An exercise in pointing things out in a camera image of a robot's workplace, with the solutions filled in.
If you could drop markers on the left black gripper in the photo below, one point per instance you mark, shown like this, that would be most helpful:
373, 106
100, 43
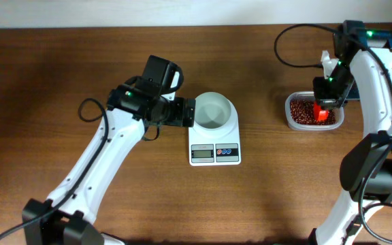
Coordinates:
178, 118

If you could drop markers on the white bowl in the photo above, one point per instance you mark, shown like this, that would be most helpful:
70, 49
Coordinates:
212, 110

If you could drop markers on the white kitchen scale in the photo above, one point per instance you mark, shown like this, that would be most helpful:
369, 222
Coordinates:
214, 144

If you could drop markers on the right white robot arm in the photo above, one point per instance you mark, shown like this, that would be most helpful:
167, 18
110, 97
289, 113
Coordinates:
363, 61

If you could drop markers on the red beans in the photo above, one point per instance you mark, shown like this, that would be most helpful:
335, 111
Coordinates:
302, 113

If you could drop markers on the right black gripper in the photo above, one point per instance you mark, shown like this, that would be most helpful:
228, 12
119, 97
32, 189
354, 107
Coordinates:
321, 95

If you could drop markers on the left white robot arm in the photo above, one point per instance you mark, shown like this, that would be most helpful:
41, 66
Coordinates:
69, 213

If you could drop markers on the clear plastic container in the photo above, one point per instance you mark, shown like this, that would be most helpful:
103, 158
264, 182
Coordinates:
308, 95

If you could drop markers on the orange measuring scoop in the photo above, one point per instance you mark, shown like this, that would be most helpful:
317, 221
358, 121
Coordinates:
320, 115

